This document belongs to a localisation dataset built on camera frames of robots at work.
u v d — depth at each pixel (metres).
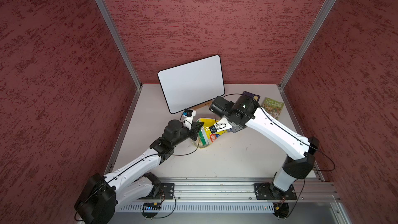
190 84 0.90
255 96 1.14
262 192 0.73
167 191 0.74
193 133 0.67
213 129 0.62
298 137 0.44
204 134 0.77
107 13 0.81
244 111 0.44
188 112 0.66
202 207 0.77
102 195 0.39
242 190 0.76
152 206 0.73
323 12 0.81
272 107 1.04
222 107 0.51
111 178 0.43
